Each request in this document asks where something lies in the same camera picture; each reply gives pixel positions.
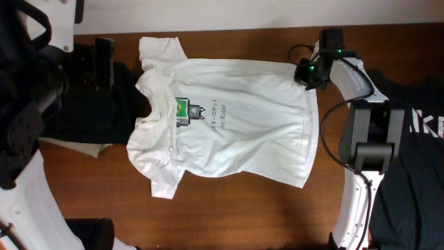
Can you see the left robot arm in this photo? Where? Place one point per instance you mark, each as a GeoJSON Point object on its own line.
{"type": "Point", "coordinates": [36, 36]}

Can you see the folded black garment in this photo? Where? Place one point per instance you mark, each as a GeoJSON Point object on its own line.
{"type": "Point", "coordinates": [102, 116]}

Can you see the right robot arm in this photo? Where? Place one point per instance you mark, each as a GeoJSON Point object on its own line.
{"type": "Point", "coordinates": [370, 141]}

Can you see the folded beige garment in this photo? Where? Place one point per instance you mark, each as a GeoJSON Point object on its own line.
{"type": "Point", "coordinates": [85, 148]}

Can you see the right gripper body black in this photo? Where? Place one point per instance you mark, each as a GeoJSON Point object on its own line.
{"type": "Point", "coordinates": [308, 73]}

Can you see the white robot print t-shirt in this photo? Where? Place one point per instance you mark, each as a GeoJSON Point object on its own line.
{"type": "Point", "coordinates": [218, 117]}

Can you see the dark t-shirt white lettering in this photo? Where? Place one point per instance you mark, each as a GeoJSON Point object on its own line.
{"type": "Point", "coordinates": [408, 207]}

